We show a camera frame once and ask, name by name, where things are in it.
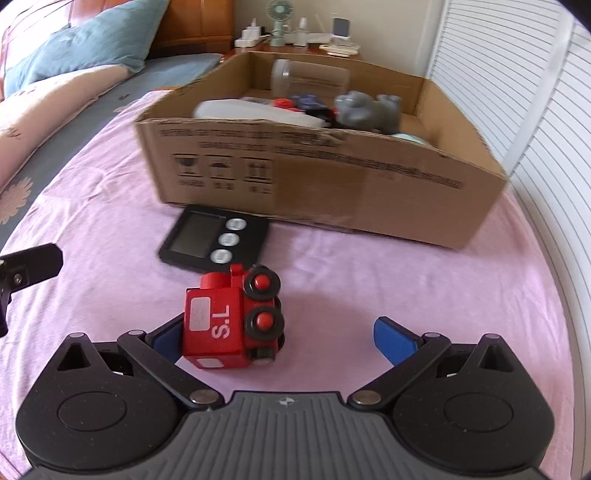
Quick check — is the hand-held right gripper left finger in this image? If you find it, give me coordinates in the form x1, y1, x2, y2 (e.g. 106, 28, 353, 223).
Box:
44, 314, 222, 411

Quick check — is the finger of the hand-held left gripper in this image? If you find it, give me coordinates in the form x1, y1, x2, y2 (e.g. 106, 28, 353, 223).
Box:
0, 244, 64, 337

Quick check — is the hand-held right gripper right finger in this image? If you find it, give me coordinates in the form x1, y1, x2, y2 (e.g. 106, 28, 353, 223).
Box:
347, 316, 527, 411

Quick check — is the black digital timer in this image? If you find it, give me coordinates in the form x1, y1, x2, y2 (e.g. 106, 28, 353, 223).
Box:
158, 206, 270, 271

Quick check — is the cardboard box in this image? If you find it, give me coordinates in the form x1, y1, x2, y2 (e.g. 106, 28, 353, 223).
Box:
134, 51, 509, 250

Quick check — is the white bottle with green label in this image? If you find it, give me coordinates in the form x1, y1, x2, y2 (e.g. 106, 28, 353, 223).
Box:
193, 99, 328, 130

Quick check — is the pink blanket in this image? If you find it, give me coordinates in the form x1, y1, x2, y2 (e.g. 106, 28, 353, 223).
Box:
0, 90, 578, 480

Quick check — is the floral quilt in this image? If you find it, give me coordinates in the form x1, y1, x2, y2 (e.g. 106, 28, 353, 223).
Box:
0, 53, 223, 224

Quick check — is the blue pillow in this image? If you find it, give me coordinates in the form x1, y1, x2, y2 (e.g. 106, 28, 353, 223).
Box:
4, 0, 171, 90

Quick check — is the grey elephant toy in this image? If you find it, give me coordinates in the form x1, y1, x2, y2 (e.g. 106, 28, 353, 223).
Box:
333, 91, 402, 134

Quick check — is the dark blue object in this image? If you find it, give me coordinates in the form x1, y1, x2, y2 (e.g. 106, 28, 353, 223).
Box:
292, 93, 327, 114

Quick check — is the white louvered door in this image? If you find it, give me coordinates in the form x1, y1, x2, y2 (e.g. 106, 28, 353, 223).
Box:
425, 0, 591, 480

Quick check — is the clear plastic jar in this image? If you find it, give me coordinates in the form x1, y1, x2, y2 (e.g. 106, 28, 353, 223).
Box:
271, 59, 350, 100

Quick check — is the wooden nightstand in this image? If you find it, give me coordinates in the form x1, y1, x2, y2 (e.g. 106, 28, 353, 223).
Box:
249, 39, 364, 62

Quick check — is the wooden headboard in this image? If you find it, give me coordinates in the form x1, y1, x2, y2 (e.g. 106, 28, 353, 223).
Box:
148, 0, 234, 58

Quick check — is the cream flat box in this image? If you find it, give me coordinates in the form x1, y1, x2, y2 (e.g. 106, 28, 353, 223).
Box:
318, 41, 362, 57

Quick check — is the white power strip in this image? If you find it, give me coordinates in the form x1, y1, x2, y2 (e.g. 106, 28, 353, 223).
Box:
235, 18, 269, 48

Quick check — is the white device with screen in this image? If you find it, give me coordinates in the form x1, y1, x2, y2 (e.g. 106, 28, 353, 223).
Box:
332, 17, 354, 43

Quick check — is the small green desk fan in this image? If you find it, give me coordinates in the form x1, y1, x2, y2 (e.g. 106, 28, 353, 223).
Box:
267, 0, 296, 47

